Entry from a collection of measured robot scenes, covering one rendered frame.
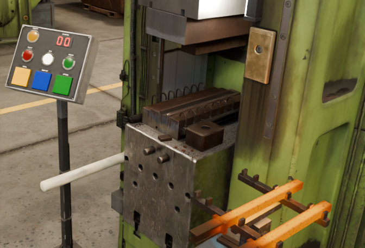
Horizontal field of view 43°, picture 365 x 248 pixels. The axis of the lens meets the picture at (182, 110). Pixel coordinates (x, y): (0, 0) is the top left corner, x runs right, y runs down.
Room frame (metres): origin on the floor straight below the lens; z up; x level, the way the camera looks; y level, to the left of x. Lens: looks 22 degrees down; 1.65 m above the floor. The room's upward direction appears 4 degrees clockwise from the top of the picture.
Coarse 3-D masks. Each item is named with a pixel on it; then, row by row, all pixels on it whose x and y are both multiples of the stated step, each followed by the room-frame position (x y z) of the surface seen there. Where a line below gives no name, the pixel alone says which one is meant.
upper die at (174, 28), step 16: (160, 16) 1.59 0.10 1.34; (176, 16) 1.54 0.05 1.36; (224, 16) 1.65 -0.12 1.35; (240, 16) 1.72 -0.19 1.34; (160, 32) 1.59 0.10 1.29; (176, 32) 1.54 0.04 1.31; (192, 32) 1.53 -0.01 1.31; (208, 32) 1.59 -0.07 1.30; (224, 32) 1.66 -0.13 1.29; (240, 32) 1.73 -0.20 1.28
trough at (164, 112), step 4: (224, 92) 1.84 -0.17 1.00; (228, 92) 1.86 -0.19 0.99; (232, 92) 1.85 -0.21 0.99; (212, 96) 1.78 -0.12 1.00; (216, 96) 1.80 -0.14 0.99; (220, 96) 1.81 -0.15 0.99; (200, 100) 1.73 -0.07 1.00; (204, 100) 1.74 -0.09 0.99; (208, 100) 1.76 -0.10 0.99; (184, 104) 1.66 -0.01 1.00; (188, 104) 1.68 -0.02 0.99; (192, 104) 1.69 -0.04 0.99; (196, 104) 1.70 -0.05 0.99; (172, 108) 1.61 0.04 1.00; (176, 108) 1.63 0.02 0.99; (180, 108) 1.64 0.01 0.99; (184, 108) 1.65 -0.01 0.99; (164, 112) 1.58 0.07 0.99; (168, 112) 1.60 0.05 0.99; (172, 112) 1.60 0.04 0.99
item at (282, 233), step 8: (312, 208) 1.08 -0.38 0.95; (320, 208) 1.08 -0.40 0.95; (328, 208) 1.09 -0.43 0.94; (296, 216) 1.03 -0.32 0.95; (304, 216) 1.03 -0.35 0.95; (312, 216) 1.04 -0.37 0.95; (320, 216) 1.07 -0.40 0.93; (288, 224) 0.99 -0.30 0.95; (296, 224) 1.00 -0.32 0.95; (304, 224) 1.01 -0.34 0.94; (272, 232) 0.95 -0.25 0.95; (280, 232) 0.96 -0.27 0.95; (288, 232) 0.97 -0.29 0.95; (296, 232) 0.99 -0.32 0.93; (248, 240) 0.91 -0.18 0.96; (256, 240) 0.92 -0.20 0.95; (264, 240) 0.92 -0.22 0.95; (272, 240) 0.92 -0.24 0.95
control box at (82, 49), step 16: (48, 32) 1.89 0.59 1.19; (64, 32) 1.87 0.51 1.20; (16, 48) 1.89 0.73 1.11; (32, 48) 1.87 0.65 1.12; (48, 48) 1.85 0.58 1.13; (64, 48) 1.83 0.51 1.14; (80, 48) 1.81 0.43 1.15; (96, 48) 1.87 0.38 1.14; (16, 64) 1.85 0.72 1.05; (32, 64) 1.83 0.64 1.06; (48, 64) 1.81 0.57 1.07; (80, 64) 1.78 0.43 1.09; (32, 80) 1.79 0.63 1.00; (80, 80) 1.75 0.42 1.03; (48, 96) 1.76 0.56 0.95; (64, 96) 1.72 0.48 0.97; (80, 96) 1.75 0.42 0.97
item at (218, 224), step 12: (276, 192) 1.15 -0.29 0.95; (252, 204) 1.07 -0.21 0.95; (264, 204) 1.09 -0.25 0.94; (216, 216) 1.00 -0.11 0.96; (228, 216) 1.01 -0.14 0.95; (240, 216) 1.02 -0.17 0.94; (204, 228) 0.94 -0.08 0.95; (216, 228) 0.97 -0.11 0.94; (192, 240) 0.92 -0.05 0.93; (204, 240) 0.93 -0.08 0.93
